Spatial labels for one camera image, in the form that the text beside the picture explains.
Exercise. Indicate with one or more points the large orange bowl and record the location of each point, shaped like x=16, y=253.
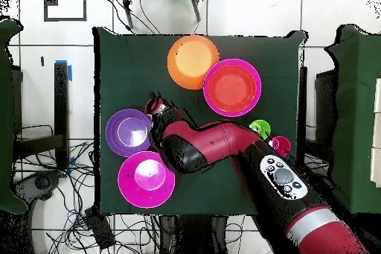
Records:
x=190, y=60

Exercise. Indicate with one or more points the medium red-orange bowl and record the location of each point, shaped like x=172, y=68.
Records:
x=232, y=88

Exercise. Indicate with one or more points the large pink bowl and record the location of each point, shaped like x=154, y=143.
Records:
x=146, y=179
x=232, y=61

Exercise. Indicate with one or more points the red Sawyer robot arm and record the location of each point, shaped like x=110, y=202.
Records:
x=214, y=143

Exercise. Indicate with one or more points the stack of white boxes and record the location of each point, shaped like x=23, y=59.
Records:
x=376, y=131

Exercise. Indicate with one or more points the purple bowl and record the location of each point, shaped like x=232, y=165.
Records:
x=128, y=133

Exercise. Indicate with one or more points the dark green tablecloth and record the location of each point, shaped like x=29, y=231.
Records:
x=134, y=72

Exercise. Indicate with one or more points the black metal stand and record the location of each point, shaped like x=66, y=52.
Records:
x=61, y=102
x=303, y=102

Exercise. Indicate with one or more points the green cup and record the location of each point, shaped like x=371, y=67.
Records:
x=261, y=127

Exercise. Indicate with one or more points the crimson cup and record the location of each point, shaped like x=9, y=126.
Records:
x=281, y=145

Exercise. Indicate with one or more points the black power box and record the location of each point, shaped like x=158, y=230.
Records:
x=99, y=230

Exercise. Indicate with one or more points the black rounded floor base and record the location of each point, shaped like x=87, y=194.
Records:
x=41, y=182

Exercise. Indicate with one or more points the green cloth side table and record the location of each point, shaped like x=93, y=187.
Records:
x=4, y=117
x=357, y=117

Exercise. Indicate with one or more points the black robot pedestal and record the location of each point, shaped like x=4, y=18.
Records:
x=193, y=236

